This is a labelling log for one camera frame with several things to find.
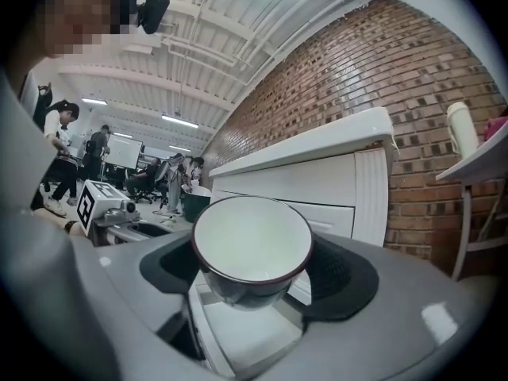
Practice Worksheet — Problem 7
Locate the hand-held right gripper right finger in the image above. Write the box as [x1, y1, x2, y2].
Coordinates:
[277, 235, 479, 381]

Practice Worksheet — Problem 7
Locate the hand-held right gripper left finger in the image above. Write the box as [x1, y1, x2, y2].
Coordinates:
[71, 229, 199, 333]

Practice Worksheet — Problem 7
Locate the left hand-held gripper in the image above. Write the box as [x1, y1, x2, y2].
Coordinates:
[75, 179, 176, 248]

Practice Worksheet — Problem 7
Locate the white bowl item dark outside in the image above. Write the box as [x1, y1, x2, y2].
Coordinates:
[191, 195, 315, 313]

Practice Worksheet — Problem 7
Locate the person's left forearm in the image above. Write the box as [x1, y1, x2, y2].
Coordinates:
[59, 219, 81, 238]

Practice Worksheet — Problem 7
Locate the white sink cabinet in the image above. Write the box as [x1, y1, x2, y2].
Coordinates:
[209, 145, 391, 306]

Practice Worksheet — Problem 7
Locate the white sink top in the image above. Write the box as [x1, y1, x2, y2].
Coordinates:
[208, 106, 394, 179]

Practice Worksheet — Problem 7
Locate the black swivel chair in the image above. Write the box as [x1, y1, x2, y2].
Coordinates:
[133, 180, 156, 206]

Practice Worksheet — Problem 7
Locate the white projection board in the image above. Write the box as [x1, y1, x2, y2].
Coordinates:
[105, 133, 144, 171]

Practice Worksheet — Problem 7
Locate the dark green bucket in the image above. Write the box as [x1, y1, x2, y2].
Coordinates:
[181, 184, 213, 225]

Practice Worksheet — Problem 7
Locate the person's grey shirt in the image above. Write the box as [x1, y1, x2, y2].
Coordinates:
[0, 67, 57, 217]

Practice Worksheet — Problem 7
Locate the white folding table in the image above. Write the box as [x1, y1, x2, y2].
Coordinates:
[435, 132, 508, 281]

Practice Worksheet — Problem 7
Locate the cream thermos bottle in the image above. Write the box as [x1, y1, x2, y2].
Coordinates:
[446, 102, 480, 160]

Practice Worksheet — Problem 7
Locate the pink bag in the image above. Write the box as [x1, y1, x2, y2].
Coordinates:
[482, 116, 508, 147]

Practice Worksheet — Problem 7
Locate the person's head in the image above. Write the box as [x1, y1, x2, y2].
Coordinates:
[37, 0, 140, 59]

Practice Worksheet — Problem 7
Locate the black head-mounted camera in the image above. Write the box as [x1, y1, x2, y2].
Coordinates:
[134, 0, 171, 36]

